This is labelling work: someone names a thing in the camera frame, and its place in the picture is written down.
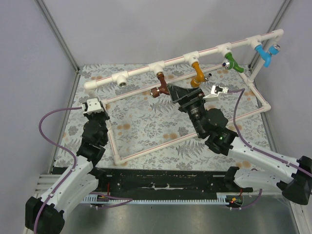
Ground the purple cable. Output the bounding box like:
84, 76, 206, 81
226, 88, 312, 210
34, 106, 134, 234

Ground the aluminium frame profile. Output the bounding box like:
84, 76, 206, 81
267, 0, 293, 33
34, 0, 81, 73

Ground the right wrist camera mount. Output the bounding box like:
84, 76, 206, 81
203, 85, 229, 101

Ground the white slotted cable duct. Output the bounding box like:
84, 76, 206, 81
80, 194, 230, 205

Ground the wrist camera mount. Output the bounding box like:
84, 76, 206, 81
81, 97, 104, 116
203, 85, 229, 101

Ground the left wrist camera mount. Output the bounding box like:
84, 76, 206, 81
81, 97, 104, 116

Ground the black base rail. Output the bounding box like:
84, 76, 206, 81
90, 167, 253, 199

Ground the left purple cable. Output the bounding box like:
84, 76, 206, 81
34, 106, 134, 234

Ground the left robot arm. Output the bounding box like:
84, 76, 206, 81
25, 98, 109, 234

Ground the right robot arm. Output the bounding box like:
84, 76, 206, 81
167, 84, 312, 205

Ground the blue water faucet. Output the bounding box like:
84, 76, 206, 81
255, 44, 280, 68

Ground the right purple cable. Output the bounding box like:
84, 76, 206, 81
226, 88, 312, 210

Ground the green water faucet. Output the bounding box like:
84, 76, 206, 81
222, 52, 244, 73

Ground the aluminium frame profile left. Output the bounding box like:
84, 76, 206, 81
34, 0, 81, 73

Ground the orange water faucet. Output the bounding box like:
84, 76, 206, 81
190, 62, 212, 88

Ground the brown water faucet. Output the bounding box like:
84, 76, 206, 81
150, 72, 170, 98

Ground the floral patterned table mat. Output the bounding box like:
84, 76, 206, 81
54, 64, 270, 171

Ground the aluminium frame profile right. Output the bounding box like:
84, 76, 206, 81
267, 0, 293, 33

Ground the white PVC pipe frame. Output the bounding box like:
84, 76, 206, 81
83, 28, 285, 166

